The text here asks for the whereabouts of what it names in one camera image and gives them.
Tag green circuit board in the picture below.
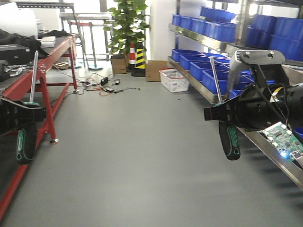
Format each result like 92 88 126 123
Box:
260 122 303 168

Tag steel shelving rack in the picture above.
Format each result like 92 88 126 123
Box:
168 0 303 190

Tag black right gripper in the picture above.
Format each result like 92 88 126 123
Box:
204 85 291 131

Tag white plastic basket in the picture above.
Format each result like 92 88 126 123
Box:
159 69 189 93

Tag cardboard box under plant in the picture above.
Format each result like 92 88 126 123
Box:
111 54 127 74

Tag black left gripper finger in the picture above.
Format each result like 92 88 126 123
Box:
0 96 46 136

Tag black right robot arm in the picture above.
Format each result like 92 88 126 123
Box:
204 83 303 131

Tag green potted plant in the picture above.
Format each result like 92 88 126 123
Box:
108 0 150 55

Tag cables on floor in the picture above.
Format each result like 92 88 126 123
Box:
78 72 142 96

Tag red metal table frame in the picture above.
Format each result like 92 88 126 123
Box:
0 36 77 218

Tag striped traffic cone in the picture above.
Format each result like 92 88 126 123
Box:
128 43 136 71

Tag black bag on table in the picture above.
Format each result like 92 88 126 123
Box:
0 29 71 59

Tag black yellow warning post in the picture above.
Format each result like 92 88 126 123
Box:
131 42 145 77

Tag small brown cardboard box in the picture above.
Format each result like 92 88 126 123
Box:
145 60 168 82

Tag blue bins on shelf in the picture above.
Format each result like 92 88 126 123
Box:
171 5 303 100

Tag green black screwdriver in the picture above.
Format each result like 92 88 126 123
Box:
16 51 40 165
210 57 241 161

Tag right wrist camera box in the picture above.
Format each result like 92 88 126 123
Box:
229 50 285 78

